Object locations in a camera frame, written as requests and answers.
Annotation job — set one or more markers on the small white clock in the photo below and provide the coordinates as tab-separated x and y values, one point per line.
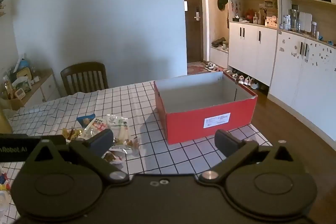
19	94

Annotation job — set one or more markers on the brown wooden chair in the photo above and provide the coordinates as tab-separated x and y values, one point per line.
84	77

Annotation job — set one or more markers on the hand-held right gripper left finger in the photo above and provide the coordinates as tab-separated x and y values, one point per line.
101	141

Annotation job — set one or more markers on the white stickered cabinet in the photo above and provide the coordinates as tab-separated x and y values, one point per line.
302	87

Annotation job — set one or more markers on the red brown snack packet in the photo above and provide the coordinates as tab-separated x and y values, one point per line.
114	157

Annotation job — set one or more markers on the dark brown door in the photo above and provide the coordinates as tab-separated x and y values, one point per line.
193	37

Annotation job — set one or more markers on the yellow box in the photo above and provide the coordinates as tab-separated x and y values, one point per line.
23	74

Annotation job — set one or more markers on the dark slippers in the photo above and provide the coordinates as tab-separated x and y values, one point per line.
218	43

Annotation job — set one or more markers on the patterned doormat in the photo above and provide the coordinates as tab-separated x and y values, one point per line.
197	69

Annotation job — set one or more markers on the wooden open shelf unit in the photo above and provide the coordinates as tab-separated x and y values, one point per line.
323	8

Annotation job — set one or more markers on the small brown snack packet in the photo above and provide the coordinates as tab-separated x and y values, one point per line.
135	145

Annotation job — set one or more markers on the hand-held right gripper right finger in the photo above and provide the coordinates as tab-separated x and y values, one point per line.
225	144

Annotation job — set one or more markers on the yellow wrapped candies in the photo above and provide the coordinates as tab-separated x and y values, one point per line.
72	133

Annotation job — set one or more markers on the white paper on door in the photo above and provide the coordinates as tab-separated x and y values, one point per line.
186	5

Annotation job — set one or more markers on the white sideboard wooden top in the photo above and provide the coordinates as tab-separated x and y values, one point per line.
42	92

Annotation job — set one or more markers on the red cardboard box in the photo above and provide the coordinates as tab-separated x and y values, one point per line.
210	121

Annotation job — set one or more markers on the white packet green logo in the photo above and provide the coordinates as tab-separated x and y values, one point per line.
119	127

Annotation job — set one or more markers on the row of shoes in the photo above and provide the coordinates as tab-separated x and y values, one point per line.
244	80

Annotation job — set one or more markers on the white shoe bench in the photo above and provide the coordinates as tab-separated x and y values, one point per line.
219	57

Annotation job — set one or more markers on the blue snack packet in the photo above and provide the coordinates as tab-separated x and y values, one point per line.
85	120

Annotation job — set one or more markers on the blue toy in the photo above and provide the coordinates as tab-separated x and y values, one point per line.
24	64

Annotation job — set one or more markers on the colourful packets pile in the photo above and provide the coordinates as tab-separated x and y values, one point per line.
4	182

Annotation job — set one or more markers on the checked white tablecloth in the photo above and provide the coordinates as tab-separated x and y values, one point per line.
147	161

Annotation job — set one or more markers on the white pump bottle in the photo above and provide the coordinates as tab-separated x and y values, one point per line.
255	18

